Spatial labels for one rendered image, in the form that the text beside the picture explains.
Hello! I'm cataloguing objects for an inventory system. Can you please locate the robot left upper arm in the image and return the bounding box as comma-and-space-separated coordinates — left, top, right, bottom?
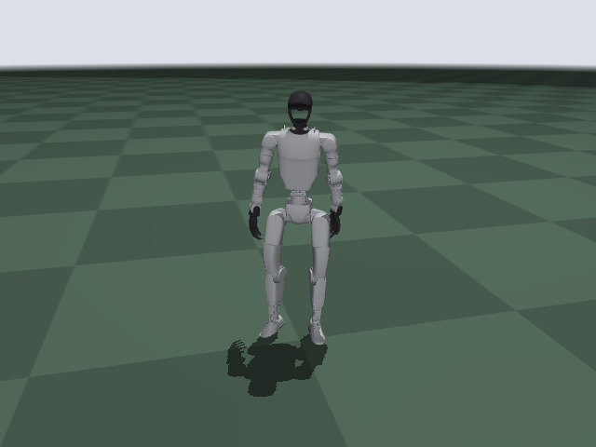
319, 132, 343, 185

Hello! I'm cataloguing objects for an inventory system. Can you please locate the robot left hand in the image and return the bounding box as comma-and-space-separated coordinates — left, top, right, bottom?
330, 206, 343, 237

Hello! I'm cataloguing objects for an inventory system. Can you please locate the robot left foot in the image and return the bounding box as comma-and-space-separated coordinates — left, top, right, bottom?
308, 319, 326, 345

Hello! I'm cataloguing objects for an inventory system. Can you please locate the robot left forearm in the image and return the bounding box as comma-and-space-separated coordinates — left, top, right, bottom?
329, 170, 344, 212

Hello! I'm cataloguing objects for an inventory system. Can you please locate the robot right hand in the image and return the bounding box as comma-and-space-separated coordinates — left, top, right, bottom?
249, 206, 261, 239

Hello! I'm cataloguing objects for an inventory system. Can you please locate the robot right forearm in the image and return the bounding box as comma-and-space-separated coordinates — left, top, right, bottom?
249, 170, 266, 213

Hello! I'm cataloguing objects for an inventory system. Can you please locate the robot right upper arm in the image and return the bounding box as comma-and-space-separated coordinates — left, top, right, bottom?
255, 131, 280, 183

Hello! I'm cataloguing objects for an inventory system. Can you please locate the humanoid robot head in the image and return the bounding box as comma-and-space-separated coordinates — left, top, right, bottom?
288, 90, 312, 135

